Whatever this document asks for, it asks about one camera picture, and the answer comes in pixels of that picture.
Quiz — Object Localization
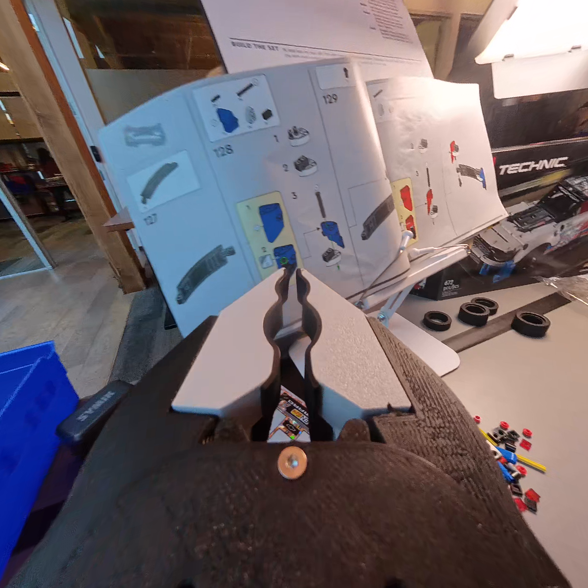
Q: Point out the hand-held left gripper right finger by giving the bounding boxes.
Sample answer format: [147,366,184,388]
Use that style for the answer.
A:
[295,268,413,441]

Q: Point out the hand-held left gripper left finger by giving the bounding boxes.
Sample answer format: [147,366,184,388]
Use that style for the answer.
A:
[170,268,289,443]

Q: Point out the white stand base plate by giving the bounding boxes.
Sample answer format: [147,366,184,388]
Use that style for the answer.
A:
[288,229,471,378]

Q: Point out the lego instruction booklet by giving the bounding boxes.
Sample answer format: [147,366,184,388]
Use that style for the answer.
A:
[97,57,509,339]

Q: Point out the pile of small lego pieces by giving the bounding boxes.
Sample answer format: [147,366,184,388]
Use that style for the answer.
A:
[473,413,548,515]

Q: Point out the black lego set box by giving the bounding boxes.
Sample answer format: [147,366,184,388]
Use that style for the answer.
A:
[408,135,588,302]

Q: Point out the holographic sticker sheet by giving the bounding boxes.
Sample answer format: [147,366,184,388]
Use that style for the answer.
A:
[267,386,314,444]

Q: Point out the black power adapter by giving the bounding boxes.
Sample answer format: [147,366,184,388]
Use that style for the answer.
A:
[55,379,135,450]

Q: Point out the blue plastic bin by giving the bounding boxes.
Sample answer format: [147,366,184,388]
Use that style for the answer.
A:
[0,340,82,561]

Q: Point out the clear plastic bags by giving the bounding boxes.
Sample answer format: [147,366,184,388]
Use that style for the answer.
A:
[534,273,588,307]

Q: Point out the printed task sheet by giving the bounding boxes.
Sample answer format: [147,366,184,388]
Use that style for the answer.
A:
[201,0,435,80]

